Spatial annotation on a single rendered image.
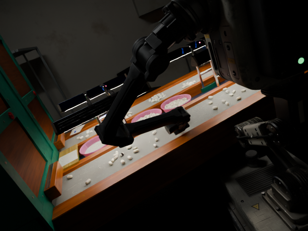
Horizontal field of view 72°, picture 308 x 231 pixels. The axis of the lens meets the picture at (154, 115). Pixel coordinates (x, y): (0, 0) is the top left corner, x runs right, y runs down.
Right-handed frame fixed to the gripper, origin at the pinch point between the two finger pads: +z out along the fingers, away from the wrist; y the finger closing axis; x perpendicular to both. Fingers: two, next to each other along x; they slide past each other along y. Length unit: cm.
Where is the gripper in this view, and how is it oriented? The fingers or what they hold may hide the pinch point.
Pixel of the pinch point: (177, 130)
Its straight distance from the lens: 134.9
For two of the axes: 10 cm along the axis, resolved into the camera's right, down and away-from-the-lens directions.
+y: -8.6, 4.6, -2.1
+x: 5.1, 8.1, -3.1
